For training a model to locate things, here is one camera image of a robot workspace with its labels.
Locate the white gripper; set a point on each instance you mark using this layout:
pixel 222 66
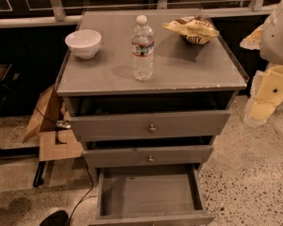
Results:
pixel 277 38

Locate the clear plastic water bottle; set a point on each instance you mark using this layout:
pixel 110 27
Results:
pixel 142 42

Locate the grey drawer cabinet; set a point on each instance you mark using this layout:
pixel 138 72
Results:
pixel 179 67

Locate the grey bottom drawer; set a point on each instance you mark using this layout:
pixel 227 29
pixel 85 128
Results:
pixel 168 195

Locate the grey drawer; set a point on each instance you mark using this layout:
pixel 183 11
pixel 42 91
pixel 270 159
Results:
pixel 148 152
pixel 168 195
pixel 104 118

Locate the grey top drawer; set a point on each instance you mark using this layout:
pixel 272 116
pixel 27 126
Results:
pixel 104 118

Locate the grey middle drawer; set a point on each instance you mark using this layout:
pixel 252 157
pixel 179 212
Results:
pixel 148 152

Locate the yellow chip bag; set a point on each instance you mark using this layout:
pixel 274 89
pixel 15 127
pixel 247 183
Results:
pixel 194 29

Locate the white ceramic bowl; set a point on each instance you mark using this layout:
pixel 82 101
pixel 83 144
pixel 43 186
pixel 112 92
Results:
pixel 84 43

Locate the brown cardboard box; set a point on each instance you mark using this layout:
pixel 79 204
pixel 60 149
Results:
pixel 55 138

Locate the black stand leg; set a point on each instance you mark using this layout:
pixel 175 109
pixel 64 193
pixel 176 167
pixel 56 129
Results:
pixel 38 175

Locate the black shoe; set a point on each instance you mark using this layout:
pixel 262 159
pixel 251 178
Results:
pixel 58 218

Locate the metal window railing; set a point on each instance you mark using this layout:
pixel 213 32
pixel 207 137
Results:
pixel 116 3

